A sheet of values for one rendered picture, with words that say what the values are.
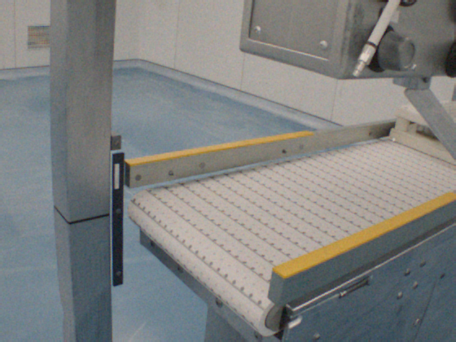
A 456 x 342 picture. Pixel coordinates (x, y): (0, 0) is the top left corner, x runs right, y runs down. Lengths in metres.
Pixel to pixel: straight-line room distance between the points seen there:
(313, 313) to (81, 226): 0.31
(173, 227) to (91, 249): 0.14
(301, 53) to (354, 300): 0.31
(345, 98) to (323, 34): 3.99
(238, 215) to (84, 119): 0.21
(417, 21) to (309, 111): 4.20
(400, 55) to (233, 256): 0.27
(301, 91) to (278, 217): 4.04
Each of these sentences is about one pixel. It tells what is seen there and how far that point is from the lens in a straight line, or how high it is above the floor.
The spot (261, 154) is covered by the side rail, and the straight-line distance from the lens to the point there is 0.73.
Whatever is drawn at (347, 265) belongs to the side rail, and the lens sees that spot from 0.48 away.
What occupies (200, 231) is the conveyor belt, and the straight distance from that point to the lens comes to 0.53.
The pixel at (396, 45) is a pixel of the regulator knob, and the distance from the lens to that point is 0.32.
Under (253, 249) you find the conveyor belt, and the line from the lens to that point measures 0.51.
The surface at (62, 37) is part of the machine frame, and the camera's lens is 0.55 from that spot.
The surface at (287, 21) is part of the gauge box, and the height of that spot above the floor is 1.18.
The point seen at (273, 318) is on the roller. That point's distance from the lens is 0.45.
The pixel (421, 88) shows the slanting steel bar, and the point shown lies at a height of 1.13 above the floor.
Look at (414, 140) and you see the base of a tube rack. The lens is 0.97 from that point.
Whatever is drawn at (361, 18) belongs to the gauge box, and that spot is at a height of 1.19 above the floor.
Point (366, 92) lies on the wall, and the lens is 4.20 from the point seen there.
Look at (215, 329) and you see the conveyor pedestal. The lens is 0.77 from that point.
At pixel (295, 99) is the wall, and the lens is 4.65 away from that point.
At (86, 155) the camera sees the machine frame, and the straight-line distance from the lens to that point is 0.58.
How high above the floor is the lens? 1.20
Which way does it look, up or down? 22 degrees down
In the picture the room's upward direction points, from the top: 6 degrees clockwise
